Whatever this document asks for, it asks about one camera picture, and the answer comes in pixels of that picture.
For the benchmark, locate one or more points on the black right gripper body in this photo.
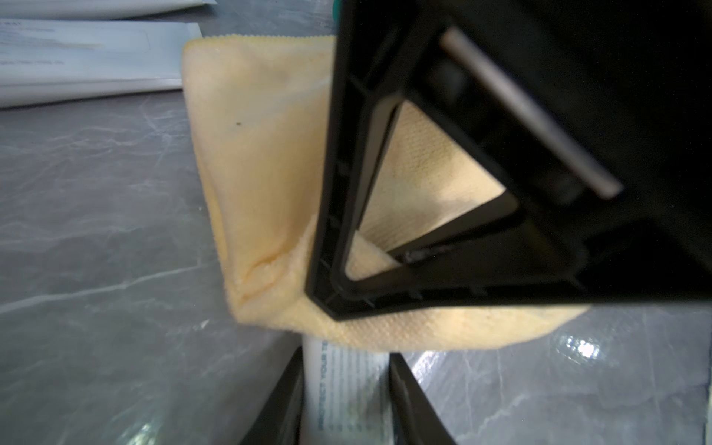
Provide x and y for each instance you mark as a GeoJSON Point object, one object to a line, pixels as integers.
{"type": "Point", "coordinates": [596, 116]}

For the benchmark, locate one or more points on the white tube pink cap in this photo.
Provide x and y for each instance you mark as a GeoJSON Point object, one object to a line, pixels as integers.
{"type": "Point", "coordinates": [94, 9]}

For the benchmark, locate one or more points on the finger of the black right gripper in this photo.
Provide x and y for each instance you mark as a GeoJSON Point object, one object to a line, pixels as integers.
{"type": "Point", "coordinates": [361, 167]}

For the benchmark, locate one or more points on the white toothpaste tube purple cap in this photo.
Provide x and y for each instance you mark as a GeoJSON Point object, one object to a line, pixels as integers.
{"type": "Point", "coordinates": [346, 395]}

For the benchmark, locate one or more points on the yellow cleaning cloth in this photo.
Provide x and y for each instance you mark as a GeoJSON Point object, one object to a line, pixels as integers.
{"type": "Point", "coordinates": [258, 111]}

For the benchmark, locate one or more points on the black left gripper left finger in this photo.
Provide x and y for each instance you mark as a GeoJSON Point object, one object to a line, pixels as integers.
{"type": "Point", "coordinates": [278, 423]}

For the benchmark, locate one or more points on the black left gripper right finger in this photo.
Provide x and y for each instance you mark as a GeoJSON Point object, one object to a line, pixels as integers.
{"type": "Point", "coordinates": [414, 419]}

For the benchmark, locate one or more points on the white tube green cap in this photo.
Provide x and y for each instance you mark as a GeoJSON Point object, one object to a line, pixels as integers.
{"type": "Point", "coordinates": [336, 10]}

